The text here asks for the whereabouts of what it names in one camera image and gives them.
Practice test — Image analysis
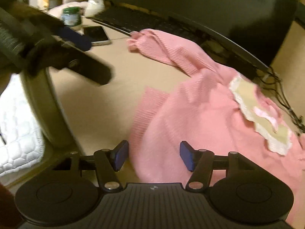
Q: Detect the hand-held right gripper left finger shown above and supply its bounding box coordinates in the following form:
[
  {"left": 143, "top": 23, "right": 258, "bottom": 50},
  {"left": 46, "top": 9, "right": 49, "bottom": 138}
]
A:
[{"left": 52, "top": 140, "right": 129, "bottom": 192}]

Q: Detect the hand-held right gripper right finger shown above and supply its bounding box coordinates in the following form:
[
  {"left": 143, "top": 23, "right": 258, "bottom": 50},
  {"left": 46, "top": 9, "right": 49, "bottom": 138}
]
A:
[{"left": 179, "top": 141, "right": 256, "bottom": 192}]

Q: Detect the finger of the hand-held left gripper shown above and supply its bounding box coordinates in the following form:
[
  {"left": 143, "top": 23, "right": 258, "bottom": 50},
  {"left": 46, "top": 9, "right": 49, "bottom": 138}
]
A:
[
  {"left": 54, "top": 25, "right": 93, "bottom": 52},
  {"left": 55, "top": 45, "right": 114, "bottom": 86}
]

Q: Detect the pink knit sweater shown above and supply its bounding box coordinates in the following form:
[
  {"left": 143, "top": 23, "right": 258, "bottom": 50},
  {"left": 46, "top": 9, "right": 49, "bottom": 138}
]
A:
[{"left": 126, "top": 29, "right": 305, "bottom": 229}]

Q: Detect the white smartphone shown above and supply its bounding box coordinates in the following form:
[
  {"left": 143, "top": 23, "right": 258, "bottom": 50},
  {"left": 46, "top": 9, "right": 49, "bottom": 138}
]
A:
[{"left": 82, "top": 25, "right": 112, "bottom": 46}]

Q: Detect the green-lidded glass jar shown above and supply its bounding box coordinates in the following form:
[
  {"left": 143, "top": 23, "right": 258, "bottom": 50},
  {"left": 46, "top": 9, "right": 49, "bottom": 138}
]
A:
[{"left": 61, "top": 7, "right": 83, "bottom": 29}]

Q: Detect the white plastic bag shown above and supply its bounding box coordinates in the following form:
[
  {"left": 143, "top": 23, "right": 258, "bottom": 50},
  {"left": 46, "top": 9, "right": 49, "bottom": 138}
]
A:
[{"left": 84, "top": 0, "right": 105, "bottom": 17}]

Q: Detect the black keyboard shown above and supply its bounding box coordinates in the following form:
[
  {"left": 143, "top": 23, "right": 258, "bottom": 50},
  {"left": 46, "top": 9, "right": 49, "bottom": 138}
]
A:
[{"left": 92, "top": 6, "right": 205, "bottom": 46}]

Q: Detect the white quilted mattress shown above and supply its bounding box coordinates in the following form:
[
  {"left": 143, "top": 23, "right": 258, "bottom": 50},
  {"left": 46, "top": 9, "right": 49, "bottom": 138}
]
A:
[{"left": 0, "top": 73, "right": 46, "bottom": 177}]

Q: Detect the black computer monitor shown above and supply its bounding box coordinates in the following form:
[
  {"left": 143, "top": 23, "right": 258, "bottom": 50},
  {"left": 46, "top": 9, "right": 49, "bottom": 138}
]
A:
[{"left": 105, "top": 0, "right": 299, "bottom": 81}]

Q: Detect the bundle of black cables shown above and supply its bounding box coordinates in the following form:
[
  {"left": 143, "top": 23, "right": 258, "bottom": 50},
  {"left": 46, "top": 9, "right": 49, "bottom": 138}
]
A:
[{"left": 256, "top": 67, "right": 305, "bottom": 134}]

